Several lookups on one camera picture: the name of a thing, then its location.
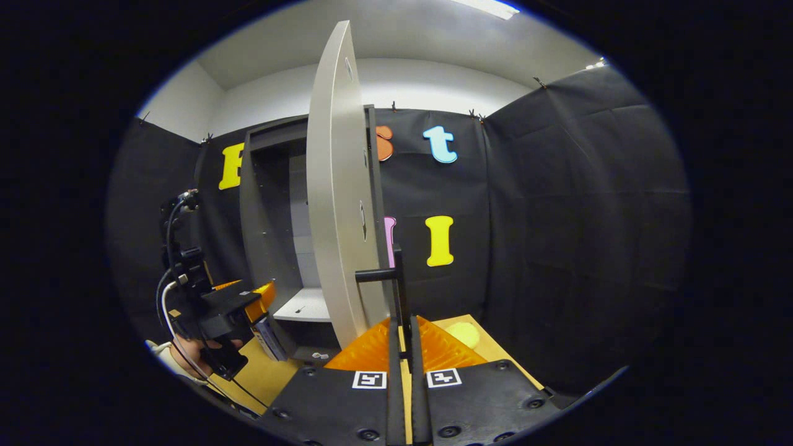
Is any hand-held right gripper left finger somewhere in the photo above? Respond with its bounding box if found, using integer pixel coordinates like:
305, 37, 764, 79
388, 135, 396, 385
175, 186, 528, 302
257, 316, 406, 446

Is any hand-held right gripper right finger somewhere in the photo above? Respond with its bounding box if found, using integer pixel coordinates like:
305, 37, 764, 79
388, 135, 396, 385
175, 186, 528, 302
406, 316, 561, 446

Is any grey cabinet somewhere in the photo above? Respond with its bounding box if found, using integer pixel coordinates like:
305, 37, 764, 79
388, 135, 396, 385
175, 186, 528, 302
239, 104, 397, 366

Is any black door handle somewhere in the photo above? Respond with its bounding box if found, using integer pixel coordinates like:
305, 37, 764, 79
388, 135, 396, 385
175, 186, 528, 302
355, 245, 413, 360

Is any beige cabinet door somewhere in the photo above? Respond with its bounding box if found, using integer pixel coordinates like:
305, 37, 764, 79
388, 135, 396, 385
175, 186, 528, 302
307, 20, 391, 351

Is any grey book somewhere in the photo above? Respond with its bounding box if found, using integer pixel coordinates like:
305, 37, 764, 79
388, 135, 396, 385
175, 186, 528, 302
253, 315, 289, 362

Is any yellow bumpy toy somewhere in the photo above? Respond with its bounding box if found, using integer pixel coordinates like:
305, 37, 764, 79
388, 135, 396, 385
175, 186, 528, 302
446, 322, 481, 349

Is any black backdrop cloth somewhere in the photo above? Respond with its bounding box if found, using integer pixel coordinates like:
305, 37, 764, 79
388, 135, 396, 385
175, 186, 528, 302
105, 62, 691, 397

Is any long ceiling light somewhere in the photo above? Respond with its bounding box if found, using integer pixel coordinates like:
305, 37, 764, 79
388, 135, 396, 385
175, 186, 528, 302
452, 0, 520, 20

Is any white cable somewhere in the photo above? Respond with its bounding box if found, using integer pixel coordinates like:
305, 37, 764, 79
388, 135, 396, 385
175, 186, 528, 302
160, 273, 214, 382

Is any black cable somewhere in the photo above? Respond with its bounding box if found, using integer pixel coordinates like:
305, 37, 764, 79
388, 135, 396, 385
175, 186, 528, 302
165, 191, 200, 282

